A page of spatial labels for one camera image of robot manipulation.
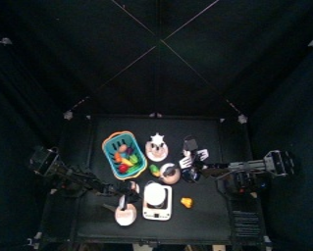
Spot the grey toy cleaver black handle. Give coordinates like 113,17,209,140
182,135,201,153

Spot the white slotted toy spatula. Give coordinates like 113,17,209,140
178,156,194,170

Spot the white toy fork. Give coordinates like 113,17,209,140
196,148,211,162

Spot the white toy pan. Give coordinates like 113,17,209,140
102,203,140,227

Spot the yellow toy bell pepper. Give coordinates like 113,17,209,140
180,196,196,209

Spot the toy corn green husk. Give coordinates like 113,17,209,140
149,164,161,178

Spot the white utensil rack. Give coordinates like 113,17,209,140
145,131,169,163

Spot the teal basket orange handle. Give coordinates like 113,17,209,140
101,130,150,180

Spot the thin white cord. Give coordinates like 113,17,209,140
67,0,220,113
111,0,244,116

